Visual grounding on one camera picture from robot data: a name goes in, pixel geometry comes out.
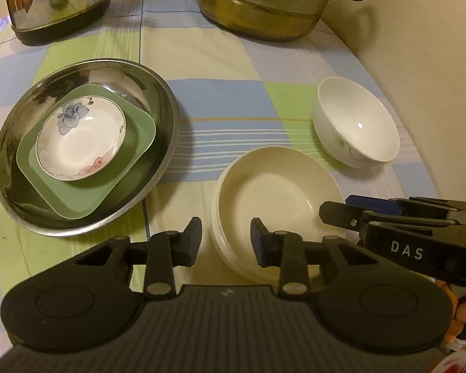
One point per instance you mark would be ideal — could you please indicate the red white printed packet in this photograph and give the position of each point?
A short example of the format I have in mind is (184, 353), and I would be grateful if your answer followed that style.
(462, 359)

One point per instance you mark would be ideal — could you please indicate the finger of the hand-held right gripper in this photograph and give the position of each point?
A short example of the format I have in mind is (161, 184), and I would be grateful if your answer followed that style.
(372, 203)
(339, 215)

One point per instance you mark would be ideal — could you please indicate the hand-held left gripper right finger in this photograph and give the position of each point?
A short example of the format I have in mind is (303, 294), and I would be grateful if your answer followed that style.
(259, 243)

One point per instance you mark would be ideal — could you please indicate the white floral ceramic bowl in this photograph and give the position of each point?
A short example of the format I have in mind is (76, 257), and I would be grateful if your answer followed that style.
(357, 124)

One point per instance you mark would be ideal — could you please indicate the large stainless steel basin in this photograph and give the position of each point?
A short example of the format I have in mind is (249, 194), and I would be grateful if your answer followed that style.
(147, 97)

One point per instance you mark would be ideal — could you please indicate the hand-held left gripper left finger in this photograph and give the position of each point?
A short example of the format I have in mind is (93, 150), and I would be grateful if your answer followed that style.
(189, 243)

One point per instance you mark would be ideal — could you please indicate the green rectangular plate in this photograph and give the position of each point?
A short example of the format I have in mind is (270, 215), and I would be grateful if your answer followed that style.
(85, 198)

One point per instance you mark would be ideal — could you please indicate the stainless steel steamer pot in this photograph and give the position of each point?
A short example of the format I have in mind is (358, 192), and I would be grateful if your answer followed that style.
(264, 7)

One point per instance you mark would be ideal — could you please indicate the small white floral dish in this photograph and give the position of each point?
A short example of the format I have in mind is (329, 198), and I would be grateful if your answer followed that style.
(81, 143)

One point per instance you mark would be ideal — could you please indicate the stainless steel kettle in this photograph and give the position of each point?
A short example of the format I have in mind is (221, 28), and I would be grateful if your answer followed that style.
(58, 4)

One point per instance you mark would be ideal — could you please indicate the pastel checked tablecloth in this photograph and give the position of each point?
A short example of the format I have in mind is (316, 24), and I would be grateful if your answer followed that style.
(217, 105)

